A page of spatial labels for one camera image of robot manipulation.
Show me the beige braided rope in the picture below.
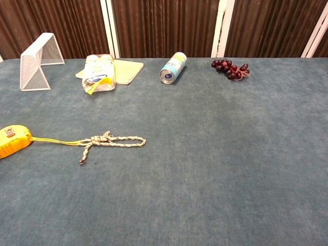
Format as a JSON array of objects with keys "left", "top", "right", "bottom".
[{"left": 30, "top": 131, "right": 147, "bottom": 165}]

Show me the yellow tape measure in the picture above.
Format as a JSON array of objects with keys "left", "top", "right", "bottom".
[{"left": 0, "top": 125, "right": 33, "bottom": 159}]

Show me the blue table cloth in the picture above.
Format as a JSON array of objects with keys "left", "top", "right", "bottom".
[{"left": 0, "top": 57, "right": 328, "bottom": 246}]

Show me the light blue drink can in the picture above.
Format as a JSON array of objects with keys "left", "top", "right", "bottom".
[{"left": 159, "top": 52, "right": 188, "bottom": 85}]

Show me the clear plastic snack package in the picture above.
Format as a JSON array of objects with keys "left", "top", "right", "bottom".
[{"left": 81, "top": 53, "right": 115, "bottom": 95}]

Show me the dark red grape bunch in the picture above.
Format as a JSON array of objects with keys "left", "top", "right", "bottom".
[{"left": 211, "top": 58, "right": 251, "bottom": 81}]

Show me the brown pleated curtain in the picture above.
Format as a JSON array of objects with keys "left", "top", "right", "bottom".
[{"left": 0, "top": 0, "right": 328, "bottom": 60}]

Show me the white screen frame post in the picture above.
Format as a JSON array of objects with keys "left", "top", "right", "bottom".
[
  {"left": 301, "top": 9, "right": 328, "bottom": 58},
  {"left": 99, "top": 0, "right": 121, "bottom": 59},
  {"left": 211, "top": 0, "right": 236, "bottom": 58}
]

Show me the white wire mesh rack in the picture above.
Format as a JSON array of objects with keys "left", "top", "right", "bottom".
[{"left": 19, "top": 32, "right": 66, "bottom": 92}]

